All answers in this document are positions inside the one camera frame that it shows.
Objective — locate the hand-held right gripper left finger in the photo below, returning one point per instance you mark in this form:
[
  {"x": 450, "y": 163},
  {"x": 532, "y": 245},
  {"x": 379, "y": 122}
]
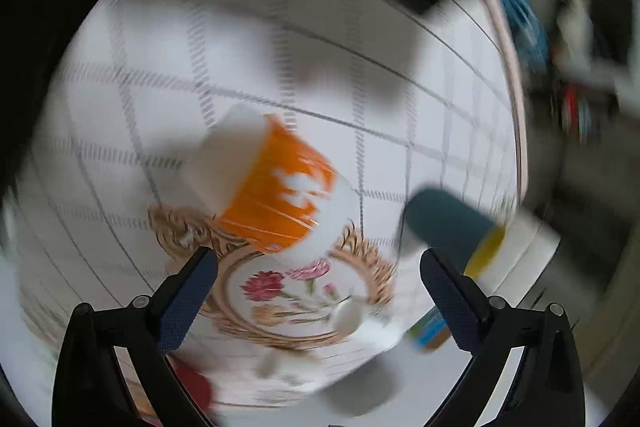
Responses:
[{"x": 182, "y": 302}]

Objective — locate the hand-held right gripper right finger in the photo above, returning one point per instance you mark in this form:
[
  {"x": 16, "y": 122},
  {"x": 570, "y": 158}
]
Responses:
[{"x": 452, "y": 302}]

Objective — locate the orange and white cup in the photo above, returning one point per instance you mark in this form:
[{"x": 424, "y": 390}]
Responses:
[{"x": 280, "y": 197}]

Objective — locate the colourful small packet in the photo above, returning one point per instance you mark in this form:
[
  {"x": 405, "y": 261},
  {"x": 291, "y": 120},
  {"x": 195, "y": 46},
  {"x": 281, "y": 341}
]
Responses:
[{"x": 427, "y": 329}]

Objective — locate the teal and yellow bottle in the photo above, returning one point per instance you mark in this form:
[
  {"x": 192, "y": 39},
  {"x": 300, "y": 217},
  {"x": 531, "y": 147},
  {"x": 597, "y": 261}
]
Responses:
[{"x": 455, "y": 232}]

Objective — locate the red round object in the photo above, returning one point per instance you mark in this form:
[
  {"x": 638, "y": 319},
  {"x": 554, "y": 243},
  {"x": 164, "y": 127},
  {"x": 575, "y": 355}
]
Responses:
[{"x": 192, "y": 387}]

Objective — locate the floral gold-rimmed plate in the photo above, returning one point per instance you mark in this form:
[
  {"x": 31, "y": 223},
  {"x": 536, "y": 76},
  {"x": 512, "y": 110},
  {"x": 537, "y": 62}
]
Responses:
[{"x": 295, "y": 302}]

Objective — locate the white spoon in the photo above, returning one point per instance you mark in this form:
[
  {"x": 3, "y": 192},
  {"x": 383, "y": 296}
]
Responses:
[{"x": 320, "y": 332}]

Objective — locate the checked white tablecloth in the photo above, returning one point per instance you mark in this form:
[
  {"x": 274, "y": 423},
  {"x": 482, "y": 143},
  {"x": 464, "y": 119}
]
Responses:
[{"x": 280, "y": 72}]

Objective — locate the blue cloth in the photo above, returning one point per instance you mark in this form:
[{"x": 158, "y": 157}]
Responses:
[{"x": 522, "y": 19}]

